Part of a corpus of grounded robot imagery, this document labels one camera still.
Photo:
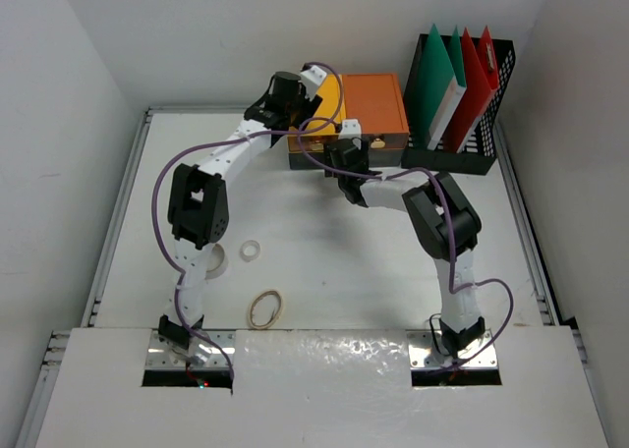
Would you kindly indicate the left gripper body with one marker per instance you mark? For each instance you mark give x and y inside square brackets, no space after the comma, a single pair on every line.
[302,106]

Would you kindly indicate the green clip file folder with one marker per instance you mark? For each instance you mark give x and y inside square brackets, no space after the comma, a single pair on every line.
[435,87]

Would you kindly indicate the small clear tape roll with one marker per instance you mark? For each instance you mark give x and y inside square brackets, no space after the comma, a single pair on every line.
[250,250]

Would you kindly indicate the red clip file folder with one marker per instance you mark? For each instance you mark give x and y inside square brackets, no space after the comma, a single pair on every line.
[481,73]

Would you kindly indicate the beige masking tape roll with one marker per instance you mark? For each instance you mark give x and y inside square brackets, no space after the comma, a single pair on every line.
[265,310]

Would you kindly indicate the large clear tape roll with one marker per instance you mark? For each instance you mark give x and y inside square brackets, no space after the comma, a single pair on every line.
[217,262]

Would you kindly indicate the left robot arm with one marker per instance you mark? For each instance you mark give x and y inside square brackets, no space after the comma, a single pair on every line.
[198,210]

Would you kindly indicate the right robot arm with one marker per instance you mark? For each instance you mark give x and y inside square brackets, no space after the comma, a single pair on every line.
[445,223]

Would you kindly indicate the yellow drawer box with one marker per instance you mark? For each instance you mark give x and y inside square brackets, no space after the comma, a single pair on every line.
[329,93]

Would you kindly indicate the dark bottom drawer box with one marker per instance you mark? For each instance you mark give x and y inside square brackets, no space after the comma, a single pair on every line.
[377,158]

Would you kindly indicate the orange drawer box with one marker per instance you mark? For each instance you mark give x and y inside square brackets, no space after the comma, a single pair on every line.
[375,100]

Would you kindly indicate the black mesh file organizer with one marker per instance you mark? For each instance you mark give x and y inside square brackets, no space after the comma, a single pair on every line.
[480,151]

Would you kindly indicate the white front cover board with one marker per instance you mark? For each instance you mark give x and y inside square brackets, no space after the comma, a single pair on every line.
[321,389]

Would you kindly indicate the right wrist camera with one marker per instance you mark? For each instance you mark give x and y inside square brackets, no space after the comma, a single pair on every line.
[350,128]

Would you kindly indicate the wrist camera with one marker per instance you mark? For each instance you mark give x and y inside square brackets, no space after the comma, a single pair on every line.
[312,77]
[350,128]

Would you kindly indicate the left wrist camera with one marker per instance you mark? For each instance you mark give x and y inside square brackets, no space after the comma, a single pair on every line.
[312,77]

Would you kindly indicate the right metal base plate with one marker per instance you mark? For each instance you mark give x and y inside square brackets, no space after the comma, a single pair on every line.
[427,352]

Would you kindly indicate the metal base plate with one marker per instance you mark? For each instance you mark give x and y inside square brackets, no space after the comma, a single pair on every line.
[427,352]
[165,355]

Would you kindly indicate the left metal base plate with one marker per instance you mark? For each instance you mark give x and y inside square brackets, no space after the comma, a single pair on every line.
[165,355]

